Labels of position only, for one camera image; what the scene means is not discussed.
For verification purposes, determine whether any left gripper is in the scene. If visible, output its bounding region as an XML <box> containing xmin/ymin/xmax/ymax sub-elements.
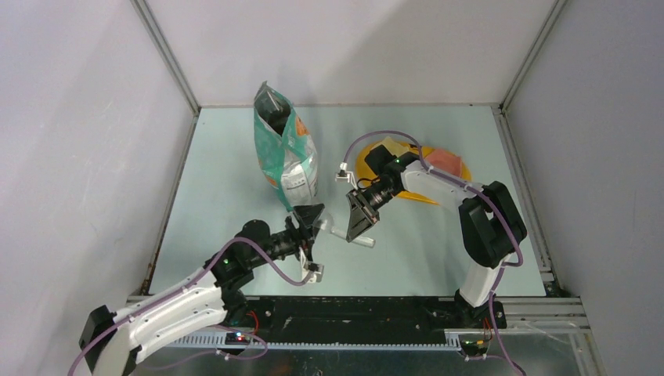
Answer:
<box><xmin>249</xmin><ymin>203</ymin><xmax>324</xmax><ymax>268</ymax></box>

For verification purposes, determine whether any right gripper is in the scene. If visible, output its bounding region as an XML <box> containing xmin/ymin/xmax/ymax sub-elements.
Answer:
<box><xmin>347</xmin><ymin>180</ymin><xmax>402</xmax><ymax>241</ymax></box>

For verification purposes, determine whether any green pet food bag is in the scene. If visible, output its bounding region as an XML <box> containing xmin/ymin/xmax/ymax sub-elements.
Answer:
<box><xmin>253</xmin><ymin>81</ymin><xmax>319</xmax><ymax>212</ymax></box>

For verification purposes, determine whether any clear plastic scoop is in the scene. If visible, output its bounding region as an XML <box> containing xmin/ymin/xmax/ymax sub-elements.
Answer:
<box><xmin>314</xmin><ymin>209</ymin><xmax>376</xmax><ymax>248</ymax></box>

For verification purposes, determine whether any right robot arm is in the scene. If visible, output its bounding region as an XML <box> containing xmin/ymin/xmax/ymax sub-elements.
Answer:
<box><xmin>345</xmin><ymin>143</ymin><xmax>528</xmax><ymax>327</ymax></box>

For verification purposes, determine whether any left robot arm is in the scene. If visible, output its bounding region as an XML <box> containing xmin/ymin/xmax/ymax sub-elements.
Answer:
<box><xmin>68</xmin><ymin>204</ymin><xmax>325</xmax><ymax>375</ymax></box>

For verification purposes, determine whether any yellow double bowl stand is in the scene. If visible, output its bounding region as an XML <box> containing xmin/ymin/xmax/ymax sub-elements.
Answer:
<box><xmin>355</xmin><ymin>143</ymin><xmax>472</xmax><ymax>204</ymax></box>

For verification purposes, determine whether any cream ceramic bowl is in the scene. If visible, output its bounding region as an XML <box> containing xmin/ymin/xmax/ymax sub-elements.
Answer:
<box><xmin>373</xmin><ymin>136</ymin><xmax>410</xmax><ymax>157</ymax></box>

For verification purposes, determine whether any pink ceramic bowl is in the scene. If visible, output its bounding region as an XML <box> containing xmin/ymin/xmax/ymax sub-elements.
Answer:
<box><xmin>425</xmin><ymin>148</ymin><xmax>463</xmax><ymax>177</ymax></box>

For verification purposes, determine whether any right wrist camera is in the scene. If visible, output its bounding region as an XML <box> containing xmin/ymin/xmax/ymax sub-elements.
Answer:
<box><xmin>334</xmin><ymin>162</ymin><xmax>358</xmax><ymax>189</ymax></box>

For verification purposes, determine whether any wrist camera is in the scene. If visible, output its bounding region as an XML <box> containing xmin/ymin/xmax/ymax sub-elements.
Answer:
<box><xmin>299</xmin><ymin>248</ymin><xmax>324</xmax><ymax>284</ymax></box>
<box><xmin>334</xmin><ymin>162</ymin><xmax>358</xmax><ymax>189</ymax></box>

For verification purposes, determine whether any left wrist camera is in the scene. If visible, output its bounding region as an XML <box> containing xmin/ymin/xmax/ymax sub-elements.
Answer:
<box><xmin>299</xmin><ymin>248</ymin><xmax>324</xmax><ymax>284</ymax></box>

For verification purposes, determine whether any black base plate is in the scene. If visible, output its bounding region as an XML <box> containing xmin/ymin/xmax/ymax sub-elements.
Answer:
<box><xmin>197</xmin><ymin>295</ymin><xmax>507</xmax><ymax>345</ymax></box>

